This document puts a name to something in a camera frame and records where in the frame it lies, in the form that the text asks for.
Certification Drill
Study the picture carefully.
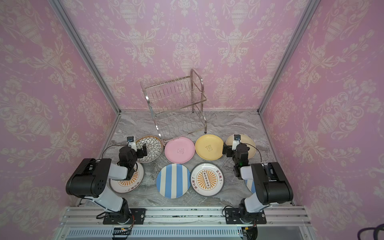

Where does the aluminium corner post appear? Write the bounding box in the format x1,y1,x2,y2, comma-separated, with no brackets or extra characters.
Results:
258,0,321,115
48,0,121,115

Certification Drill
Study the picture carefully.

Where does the left aluminium corner post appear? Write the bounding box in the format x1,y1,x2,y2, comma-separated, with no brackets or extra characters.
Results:
48,0,121,115

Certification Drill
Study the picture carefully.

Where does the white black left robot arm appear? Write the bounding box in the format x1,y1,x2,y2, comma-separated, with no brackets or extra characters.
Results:
66,144,148,226

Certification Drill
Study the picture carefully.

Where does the pink bear plate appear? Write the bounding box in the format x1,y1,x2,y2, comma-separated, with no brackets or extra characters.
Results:
165,137,195,164

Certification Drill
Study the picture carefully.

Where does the blue striped plate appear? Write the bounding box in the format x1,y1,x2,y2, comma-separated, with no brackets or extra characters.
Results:
156,164,191,199
245,180,256,194

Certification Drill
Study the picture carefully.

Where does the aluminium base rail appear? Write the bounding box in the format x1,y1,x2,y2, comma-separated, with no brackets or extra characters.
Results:
53,205,316,240

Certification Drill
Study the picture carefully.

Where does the right aluminium corner post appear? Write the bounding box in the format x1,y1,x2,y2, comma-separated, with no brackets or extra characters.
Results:
258,0,321,115

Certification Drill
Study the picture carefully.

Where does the orange sunburst plate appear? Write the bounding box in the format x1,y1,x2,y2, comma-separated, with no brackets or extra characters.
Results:
190,163,225,197
110,163,145,194

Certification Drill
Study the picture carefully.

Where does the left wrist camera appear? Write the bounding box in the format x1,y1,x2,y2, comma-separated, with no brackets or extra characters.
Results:
127,136,137,152

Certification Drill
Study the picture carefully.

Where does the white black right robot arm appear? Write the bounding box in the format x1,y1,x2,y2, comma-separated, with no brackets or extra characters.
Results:
223,143,294,223

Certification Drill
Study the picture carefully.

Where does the yellow bear plate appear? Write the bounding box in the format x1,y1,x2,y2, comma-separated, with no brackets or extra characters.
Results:
195,134,224,161

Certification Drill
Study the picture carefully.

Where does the brown rim petal pattern plate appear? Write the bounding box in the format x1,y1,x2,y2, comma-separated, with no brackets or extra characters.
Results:
136,136,163,164

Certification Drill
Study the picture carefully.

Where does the stainless steel dish rack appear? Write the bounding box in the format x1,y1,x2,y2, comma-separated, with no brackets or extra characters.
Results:
141,69,208,143

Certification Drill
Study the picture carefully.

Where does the right blue striped plate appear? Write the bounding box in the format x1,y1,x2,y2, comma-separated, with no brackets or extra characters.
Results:
245,180,256,194

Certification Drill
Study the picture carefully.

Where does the centre blue striped plate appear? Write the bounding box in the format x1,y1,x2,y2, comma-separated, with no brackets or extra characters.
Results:
156,164,191,199

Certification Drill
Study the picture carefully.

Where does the cream beige plate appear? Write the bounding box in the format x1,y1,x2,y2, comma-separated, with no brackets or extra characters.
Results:
226,134,257,159

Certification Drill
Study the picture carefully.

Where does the centre orange sunburst plate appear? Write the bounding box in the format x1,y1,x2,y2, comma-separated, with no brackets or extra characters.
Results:
190,163,225,197

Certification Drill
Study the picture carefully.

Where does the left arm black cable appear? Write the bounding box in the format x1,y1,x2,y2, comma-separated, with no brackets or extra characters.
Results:
101,144,128,160

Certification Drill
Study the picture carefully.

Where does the small circuit board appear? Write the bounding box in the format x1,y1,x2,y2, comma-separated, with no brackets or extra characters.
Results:
112,228,132,240

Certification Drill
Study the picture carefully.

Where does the left orange sunburst plate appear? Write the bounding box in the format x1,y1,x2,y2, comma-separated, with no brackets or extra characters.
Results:
110,163,145,194

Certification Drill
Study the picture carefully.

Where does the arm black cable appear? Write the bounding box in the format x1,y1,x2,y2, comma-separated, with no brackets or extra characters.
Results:
101,144,128,160
243,142,263,164

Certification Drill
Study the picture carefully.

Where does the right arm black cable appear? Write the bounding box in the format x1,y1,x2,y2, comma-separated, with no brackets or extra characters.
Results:
243,142,263,164

